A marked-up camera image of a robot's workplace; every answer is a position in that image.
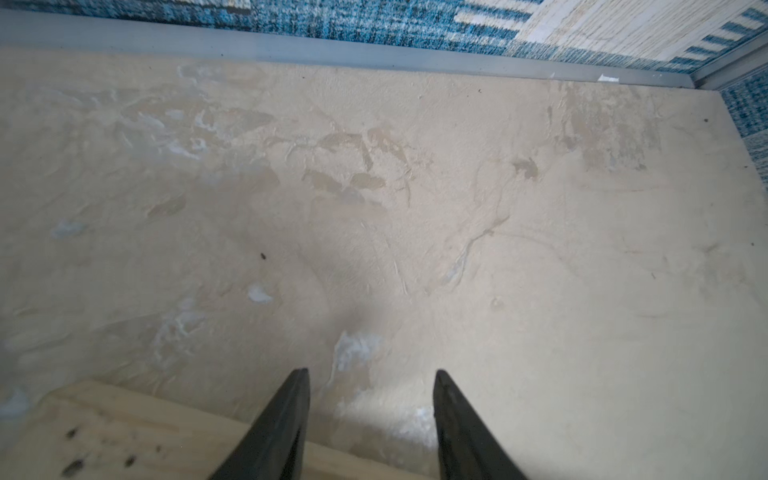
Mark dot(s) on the light wooden picture frame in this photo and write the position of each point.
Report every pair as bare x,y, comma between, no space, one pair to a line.
93,430

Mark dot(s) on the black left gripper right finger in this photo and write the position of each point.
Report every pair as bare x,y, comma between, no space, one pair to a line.
466,447

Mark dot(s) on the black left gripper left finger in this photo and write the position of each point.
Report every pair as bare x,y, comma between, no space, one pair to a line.
273,447

